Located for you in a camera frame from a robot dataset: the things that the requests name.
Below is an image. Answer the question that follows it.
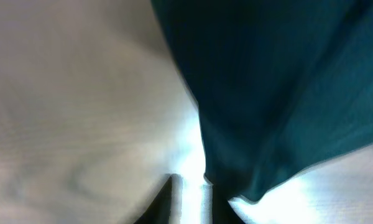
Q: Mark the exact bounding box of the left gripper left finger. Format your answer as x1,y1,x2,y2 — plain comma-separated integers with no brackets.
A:
134,174,182,224

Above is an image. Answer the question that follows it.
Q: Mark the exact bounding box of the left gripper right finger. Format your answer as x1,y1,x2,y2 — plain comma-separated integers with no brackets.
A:
211,185,246,224

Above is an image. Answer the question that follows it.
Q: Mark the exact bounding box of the black leggings red waistband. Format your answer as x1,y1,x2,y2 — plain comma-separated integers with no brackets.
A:
152,0,373,202

